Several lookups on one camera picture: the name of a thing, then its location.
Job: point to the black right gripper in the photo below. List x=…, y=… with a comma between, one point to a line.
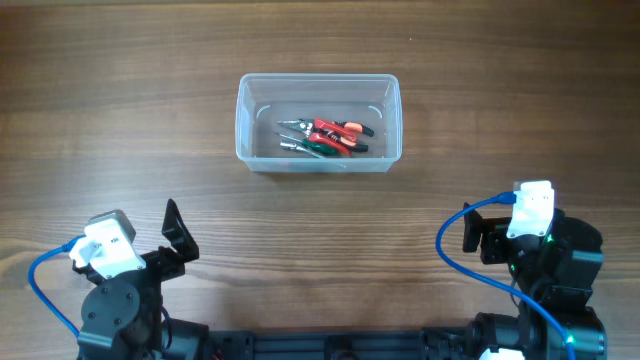
x=492, y=240

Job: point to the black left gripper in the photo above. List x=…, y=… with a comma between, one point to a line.
x=163, y=261

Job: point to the silver combination wrench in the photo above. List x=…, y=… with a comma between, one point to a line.
x=294, y=147

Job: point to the orange black needle-nose pliers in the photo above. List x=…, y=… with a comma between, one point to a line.
x=357, y=132

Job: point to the clear plastic container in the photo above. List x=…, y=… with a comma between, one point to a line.
x=359, y=115

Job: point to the green handled screwdriver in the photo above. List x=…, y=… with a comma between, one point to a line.
x=324, y=150

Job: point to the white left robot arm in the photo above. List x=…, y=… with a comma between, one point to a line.
x=124, y=317

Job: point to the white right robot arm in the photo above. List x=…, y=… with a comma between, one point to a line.
x=557, y=271

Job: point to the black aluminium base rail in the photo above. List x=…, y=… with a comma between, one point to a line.
x=406, y=345

